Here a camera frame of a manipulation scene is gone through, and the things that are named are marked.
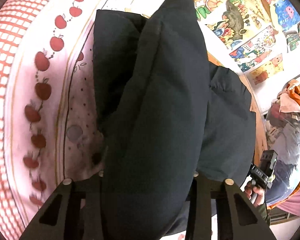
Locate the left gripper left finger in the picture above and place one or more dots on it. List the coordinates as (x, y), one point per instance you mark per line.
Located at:
(71, 212)

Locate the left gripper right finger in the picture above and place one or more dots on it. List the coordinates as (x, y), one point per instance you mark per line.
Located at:
(237, 218)

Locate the black padded jacket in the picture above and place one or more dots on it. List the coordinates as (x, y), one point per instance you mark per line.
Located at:
(166, 112)

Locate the plastic bag of clothes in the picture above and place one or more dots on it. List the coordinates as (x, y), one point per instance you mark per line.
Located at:
(283, 136)

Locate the person's right hand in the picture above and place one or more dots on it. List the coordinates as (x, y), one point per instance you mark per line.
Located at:
(255, 193)

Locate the pink apple-print quilt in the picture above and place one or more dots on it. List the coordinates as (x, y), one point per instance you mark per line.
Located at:
(47, 108)

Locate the yellow bear drawing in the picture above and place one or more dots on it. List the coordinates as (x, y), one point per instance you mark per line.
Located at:
(266, 70)

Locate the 2024 dragon drawing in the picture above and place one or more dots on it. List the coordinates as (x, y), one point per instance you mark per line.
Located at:
(256, 50)

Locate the red-haired character drawing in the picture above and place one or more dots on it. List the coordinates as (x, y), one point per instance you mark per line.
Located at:
(293, 38)

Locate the blue sea jellyfish drawing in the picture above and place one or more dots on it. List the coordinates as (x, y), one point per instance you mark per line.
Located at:
(285, 14)

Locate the autumn landscape drawing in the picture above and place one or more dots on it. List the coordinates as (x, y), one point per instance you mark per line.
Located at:
(235, 22)

